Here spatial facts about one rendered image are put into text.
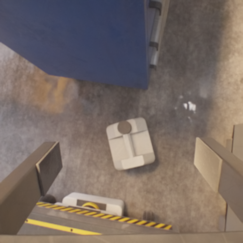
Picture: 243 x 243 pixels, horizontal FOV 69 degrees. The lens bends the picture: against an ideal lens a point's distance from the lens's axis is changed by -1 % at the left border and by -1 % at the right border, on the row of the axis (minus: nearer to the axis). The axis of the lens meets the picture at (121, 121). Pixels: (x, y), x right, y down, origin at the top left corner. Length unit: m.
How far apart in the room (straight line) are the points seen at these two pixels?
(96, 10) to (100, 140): 0.66
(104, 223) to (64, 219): 0.13
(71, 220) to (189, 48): 0.91
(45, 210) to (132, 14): 0.62
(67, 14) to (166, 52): 0.67
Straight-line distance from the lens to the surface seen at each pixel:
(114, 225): 0.63
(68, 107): 1.00
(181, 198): 0.93
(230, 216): 0.89
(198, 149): 0.17
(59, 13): 0.43
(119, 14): 0.37
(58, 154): 0.17
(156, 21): 0.55
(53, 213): 0.69
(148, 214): 0.83
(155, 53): 0.66
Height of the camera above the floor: 0.89
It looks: 79 degrees down
